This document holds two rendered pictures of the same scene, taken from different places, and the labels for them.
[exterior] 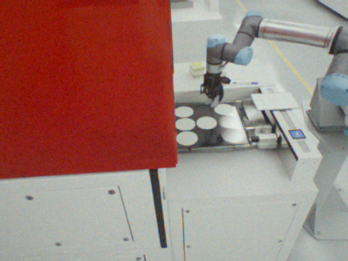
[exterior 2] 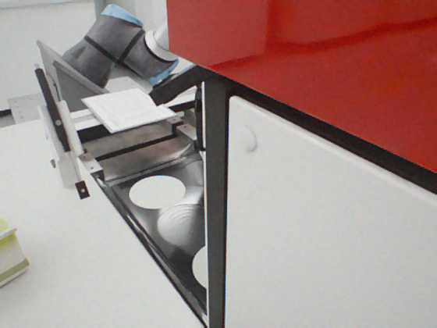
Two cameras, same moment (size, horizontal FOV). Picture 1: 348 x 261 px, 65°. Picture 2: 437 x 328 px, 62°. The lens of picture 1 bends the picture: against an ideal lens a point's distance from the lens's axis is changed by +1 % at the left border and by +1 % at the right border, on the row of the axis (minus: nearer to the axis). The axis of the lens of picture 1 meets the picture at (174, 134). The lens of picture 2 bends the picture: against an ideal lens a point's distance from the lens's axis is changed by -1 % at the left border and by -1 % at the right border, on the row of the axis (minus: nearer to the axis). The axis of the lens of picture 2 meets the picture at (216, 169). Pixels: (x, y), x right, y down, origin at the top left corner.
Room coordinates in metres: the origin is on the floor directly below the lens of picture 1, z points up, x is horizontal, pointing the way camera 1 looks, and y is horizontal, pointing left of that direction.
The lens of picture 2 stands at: (1.41, 0.23, 1.29)
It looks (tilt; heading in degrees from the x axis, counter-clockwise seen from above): 33 degrees down; 235
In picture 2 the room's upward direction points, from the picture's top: straight up
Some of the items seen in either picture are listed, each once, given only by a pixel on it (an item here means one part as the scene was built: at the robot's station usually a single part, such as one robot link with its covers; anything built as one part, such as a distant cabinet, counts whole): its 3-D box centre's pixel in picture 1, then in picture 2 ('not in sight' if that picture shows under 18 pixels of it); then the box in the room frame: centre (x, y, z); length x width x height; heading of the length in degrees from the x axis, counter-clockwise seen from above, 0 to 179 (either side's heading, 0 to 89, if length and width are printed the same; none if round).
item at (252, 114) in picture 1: (256, 123); (162, 156); (1.10, -0.43, 0.87); 0.36 x 0.08 x 0.03; 0
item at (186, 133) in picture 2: (262, 127); (190, 136); (1.03, -0.43, 0.89); 0.08 x 0.03 x 0.03; 90
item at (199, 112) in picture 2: not in sight; (204, 123); (1.14, -0.20, 1.05); 0.05 x 0.02 x 0.09; 43
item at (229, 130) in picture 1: (206, 123); (240, 201); (1.09, -0.17, 0.90); 0.34 x 0.34 x 0.01; 0
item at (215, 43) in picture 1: (216, 49); not in sight; (1.11, -0.20, 1.27); 0.09 x 0.08 x 0.11; 51
